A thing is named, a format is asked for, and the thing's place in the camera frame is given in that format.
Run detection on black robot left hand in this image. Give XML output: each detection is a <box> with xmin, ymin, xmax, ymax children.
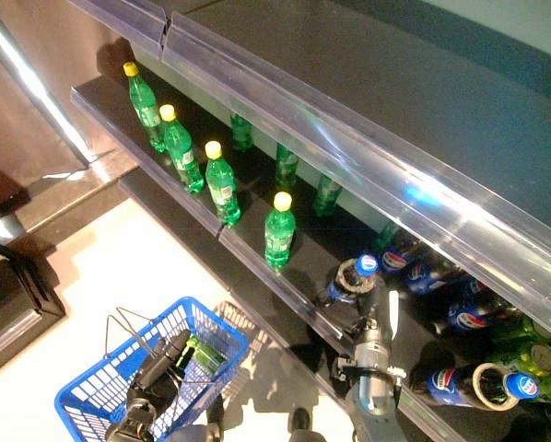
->
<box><xmin>128</xmin><ymin>329</ymin><xmax>193</xmax><ymax>409</ymax></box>

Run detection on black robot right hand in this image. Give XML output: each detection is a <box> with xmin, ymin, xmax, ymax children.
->
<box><xmin>323</xmin><ymin>275</ymin><xmax>399</xmax><ymax>346</ymax></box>

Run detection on blue plastic shopping basket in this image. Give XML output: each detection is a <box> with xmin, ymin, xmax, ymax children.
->
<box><xmin>53</xmin><ymin>296</ymin><xmax>252</xmax><ymax>442</ymax></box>

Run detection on green soda bottle yellow cap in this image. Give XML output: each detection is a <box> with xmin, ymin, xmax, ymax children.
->
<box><xmin>374</xmin><ymin>220</ymin><xmax>401</xmax><ymax>252</ymax></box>
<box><xmin>274</xmin><ymin>143</ymin><xmax>299</xmax><ymax>190</ymax></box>
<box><xmin>122</xmin><ymin>61</ymin><xmax>167</xmax><ymax>154</ymax></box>
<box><xmin>311</xmin><ymin>174</ymin><xmax>344</xmax><ymax>218</ymax></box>
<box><xmin>263</xmin><ymin>191</ymin><xmax>298</xmax><ymax>272</ymax></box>
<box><xmin>204</xmin><ymin>140</ymin><xmax>242</xmax><ymax>227</ymax></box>
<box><xmin>158</xmin><ymin>103</ymin><xmax>206</xmax><ymax>195</ymax></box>
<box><xmin>229</xmin><ymin>112</ymin><xmax>254</xmax><ymax>153</ymax></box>

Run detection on cream tape roll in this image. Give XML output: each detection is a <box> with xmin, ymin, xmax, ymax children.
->
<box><xmin>471</xmin><ymin>362</ymin><xmax>521</xmax><ymax>412</ymax></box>

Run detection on robot right leg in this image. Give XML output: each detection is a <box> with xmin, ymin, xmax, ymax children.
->
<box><xmin>287</xmin><ymin>406</ymin><xmax>355</xmax><ymax>442</ymax></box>

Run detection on black cabinet steel trim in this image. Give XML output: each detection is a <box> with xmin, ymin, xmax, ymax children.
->
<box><xmin>0</xmin><ymin>238</ymin><xmax>67</xmax><ymax>383</ymax></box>

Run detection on dark stone plinth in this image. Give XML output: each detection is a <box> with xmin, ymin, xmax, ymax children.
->
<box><xmin>0</xmin><ymin>146</ymin><xmax>138</xmax><ymax>240</ymax></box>

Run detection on row of green soda bottles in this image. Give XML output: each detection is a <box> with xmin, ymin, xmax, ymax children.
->
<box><xmin>72</xmin><ymin>68</ymin><xmax>276</xmax><ymax>234</ymax></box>

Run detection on brushed steel cabinet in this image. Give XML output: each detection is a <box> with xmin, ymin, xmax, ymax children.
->
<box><xmin>0</xmin><ymin>0</ymin><xmax>141</xmax><ymax>169</ymax></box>

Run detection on clear plastic price rail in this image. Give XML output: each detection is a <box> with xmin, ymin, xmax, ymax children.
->
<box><xmin>161</xmin><ymin>9</ymin><xmax>551</xmax><ymax>333</ymax></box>
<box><xmin>217</xmin><ymin>225</ymin><xmax>456</xmax><ymax>442</ymax></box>
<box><xmin>67</xmin><ymin>0</ymin><xmax>171</xmax><ymax>59</ymax></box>
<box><xmin>70</xmin><ymin>85</ymin><xmax>226</xmax><ymax>240</ymax></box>

